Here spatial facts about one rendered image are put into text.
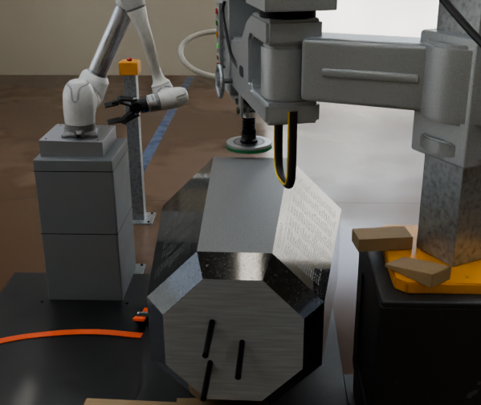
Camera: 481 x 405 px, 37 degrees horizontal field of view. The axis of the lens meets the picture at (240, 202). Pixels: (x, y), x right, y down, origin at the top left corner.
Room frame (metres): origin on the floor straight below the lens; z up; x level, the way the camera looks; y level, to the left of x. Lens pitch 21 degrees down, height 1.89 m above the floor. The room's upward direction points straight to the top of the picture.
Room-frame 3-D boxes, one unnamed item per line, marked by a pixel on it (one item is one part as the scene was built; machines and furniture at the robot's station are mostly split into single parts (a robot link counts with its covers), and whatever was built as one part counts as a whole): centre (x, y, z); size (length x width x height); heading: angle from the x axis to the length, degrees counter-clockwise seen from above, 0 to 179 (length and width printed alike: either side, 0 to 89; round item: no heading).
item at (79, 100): (3.57, 0.82, 1.05); 0.18 x 0.16 x 0.22; 179
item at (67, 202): (3.56, 0.82, 0.40); 0.50 x 0.50 x 0.80; 87
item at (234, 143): (3.23, -0.04, 0.92); 0.21 x 0.21 x 0.01
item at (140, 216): (4.51, 0.69, 0.54); 0.20 x 0.20 x 1.09; 88
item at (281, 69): (2.59, -0.17, 1.39); 0.19 x 0.19 x 0.20
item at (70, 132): (3.54, 0.82, 0.91); 0.22 x 0.18 x 0.06; 8
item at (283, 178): (2.59, -0.17, 1.10); 0.23 x 0.03 x 0.32; 11
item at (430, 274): (2.16, -0.60, 0.80); 0.20 x 0.10 x 0.05; 38
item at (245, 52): (2.85, -0.11, 1.35); 0.74 x 0.23 x 0.49; 11
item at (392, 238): (2.39, -0.52, 0.81); 0.20 x 0.10 x 0.05; 96
